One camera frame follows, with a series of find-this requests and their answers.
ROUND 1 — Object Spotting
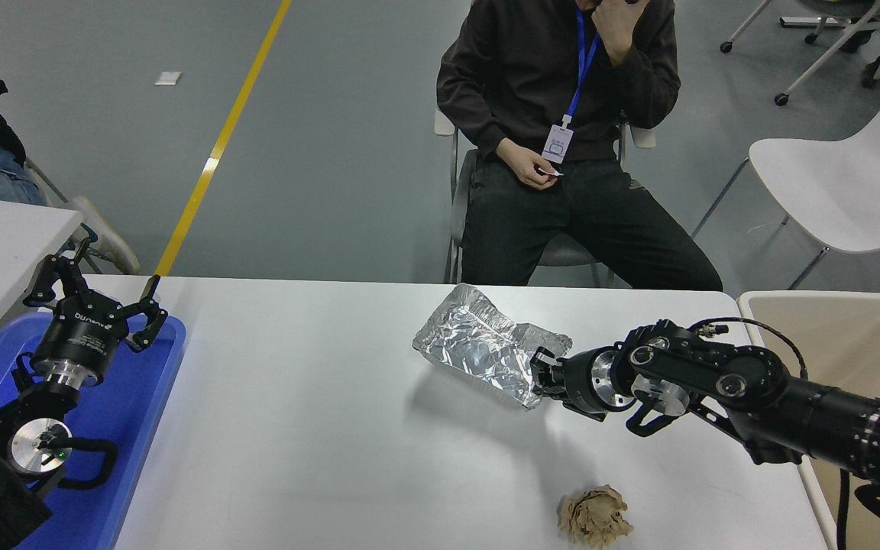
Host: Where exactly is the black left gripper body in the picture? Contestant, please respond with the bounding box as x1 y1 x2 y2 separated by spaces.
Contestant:
31 294 129 377

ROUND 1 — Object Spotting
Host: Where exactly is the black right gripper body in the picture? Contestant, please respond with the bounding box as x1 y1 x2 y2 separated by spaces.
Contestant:
555 348 609 419

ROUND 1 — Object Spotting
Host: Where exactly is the foil tray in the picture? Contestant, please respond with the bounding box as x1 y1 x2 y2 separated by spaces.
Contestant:
412 283 573 411

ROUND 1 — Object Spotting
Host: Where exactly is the tan paper ball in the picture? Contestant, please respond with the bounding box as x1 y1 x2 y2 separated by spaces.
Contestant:
557 484 634 548

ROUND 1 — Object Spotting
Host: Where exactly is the person's right hand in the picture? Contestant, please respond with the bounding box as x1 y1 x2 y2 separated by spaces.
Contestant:
496 137 563 189

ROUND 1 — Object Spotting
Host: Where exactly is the person's left hand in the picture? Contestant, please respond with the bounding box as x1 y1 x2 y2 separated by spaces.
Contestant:
591 0 643 66

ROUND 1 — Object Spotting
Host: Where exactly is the blue plastic tray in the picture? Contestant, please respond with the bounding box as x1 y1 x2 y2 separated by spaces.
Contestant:
0 312 187 550

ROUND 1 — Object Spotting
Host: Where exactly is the grey chair with white armrests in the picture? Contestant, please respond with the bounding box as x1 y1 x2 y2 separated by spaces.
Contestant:
434 107 658 287

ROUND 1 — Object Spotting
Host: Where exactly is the yellow floor tape line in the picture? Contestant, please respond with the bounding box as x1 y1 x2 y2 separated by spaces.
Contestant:
154 0 293 277

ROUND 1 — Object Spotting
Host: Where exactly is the large pale bin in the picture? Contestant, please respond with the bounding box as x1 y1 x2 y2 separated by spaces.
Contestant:
738 289 880 550

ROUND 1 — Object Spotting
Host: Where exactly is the white shell chair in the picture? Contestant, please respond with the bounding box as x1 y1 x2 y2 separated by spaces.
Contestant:
692 61 880 300

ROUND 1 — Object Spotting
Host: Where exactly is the white base bar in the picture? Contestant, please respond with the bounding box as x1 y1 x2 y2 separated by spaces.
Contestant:
780 15 880 30

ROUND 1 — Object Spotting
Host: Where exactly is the white rolling chair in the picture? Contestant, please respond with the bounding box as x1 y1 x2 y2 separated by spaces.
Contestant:
720 0 880 108

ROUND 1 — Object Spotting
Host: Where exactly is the grey metal chair frame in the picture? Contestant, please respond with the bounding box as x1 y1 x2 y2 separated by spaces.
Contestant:
22 157 105 276

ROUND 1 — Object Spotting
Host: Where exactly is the blue lanyard with badge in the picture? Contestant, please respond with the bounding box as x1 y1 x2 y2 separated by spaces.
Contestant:
541 8 601 164

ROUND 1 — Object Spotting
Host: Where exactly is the seated person with lanyard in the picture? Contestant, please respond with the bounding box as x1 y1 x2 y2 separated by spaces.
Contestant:
435 0 723 291

